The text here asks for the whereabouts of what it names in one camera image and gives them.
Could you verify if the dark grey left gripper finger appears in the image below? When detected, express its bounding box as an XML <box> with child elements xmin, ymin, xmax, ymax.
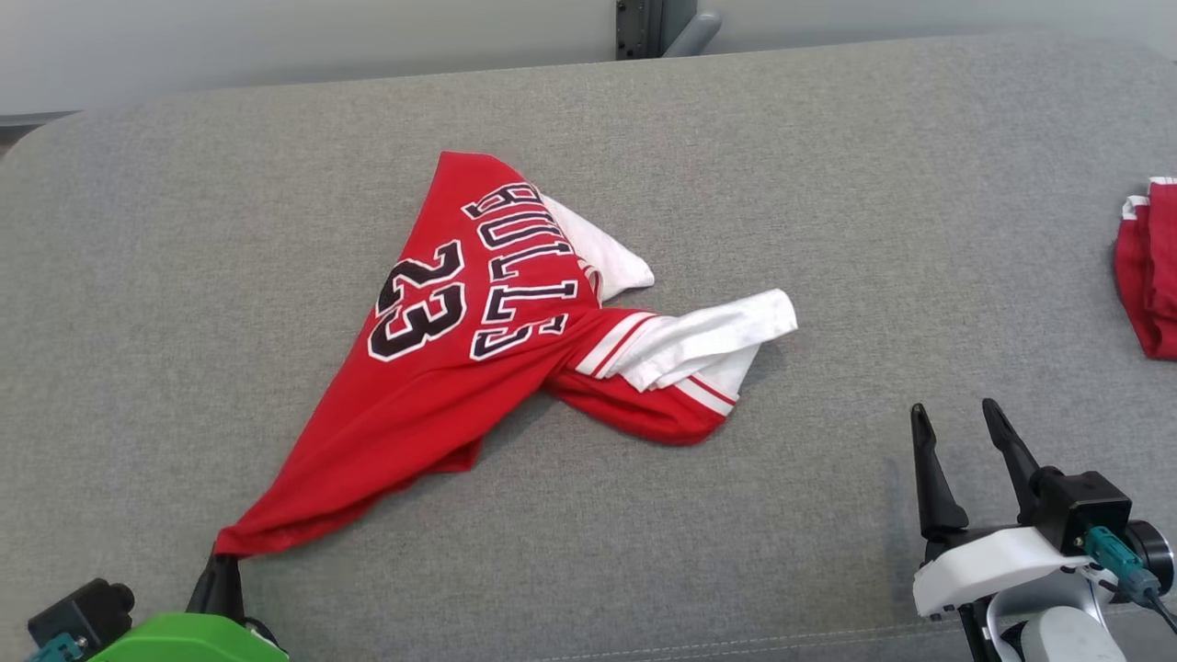
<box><xmin>187</xmin><ymin>550</ymin><xmax>223</xmax><ymax>615</ymax></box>
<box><xmin>221</xmin><ymin>554</ymin><xmax>247</xmax><ymax>626</ymax></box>

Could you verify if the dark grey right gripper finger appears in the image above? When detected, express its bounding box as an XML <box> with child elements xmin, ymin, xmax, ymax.
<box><xmin>910</xmin><ymin>403</ymin><xmax>969</xmax><ymax>542</ymax></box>
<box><xmin>981</xmin><ymin>397</ymin><xmax>1045</xmax><ymax>525</ymax></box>

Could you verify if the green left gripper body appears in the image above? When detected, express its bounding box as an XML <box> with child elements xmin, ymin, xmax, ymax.
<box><xmin>87</xmin><ymin>613</ymin><xmax>291</xmax><ymax>662</ymax></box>

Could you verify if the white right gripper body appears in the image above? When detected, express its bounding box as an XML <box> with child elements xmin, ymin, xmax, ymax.
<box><xmin>913</xmin><ymin>526</ymin><xmax>1118</xmax><ymax>619</ymax></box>

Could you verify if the red shorts white waistband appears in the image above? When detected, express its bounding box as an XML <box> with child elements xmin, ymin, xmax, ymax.
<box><xmin>1114</xmin><ymin>177</ymin><xmax>1177</xmax><ymax>361</ymax></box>

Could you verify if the red white Bulls jersey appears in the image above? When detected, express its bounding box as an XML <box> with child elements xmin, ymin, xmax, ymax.
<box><xmin>213</xmin><ymin>150</ymin><xmax>799</xmax><ymax>559</ymax></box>

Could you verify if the grey fabric sofa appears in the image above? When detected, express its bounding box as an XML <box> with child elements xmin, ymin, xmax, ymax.
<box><xmin>0</xmin><ymin>32</ymin><xmax>1177</xmax><ymax>662</ymax></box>

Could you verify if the teal right camera cable plug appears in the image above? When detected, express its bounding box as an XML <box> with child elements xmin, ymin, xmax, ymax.
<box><xmin>1083</xmin><ymin>526</ymin><xmax>1177</xmax><ymax>635</ymax></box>

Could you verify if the teal camera cable plug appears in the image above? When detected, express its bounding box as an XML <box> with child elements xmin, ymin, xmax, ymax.
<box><xmin>1083</xmin><ymin>526</ymin><xmax>1177</xmax><ymax>635</ymax></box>
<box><xmin>28</xmin><ymin>633</ymin><xmax>86</xmax><ymax>662</ymax></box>

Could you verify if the teal left camera cable plug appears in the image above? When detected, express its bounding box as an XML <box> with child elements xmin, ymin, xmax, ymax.
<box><xmin>28</xmin><ymin>633</ymin><xmax>86</xmax><ymax>662</ymax></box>

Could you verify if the grey metal frame post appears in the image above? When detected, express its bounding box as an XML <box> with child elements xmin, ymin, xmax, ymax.
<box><xmin>615</xmin><ymin>0</ymin><xmax>723</xmax><ymax>61</ymax></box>

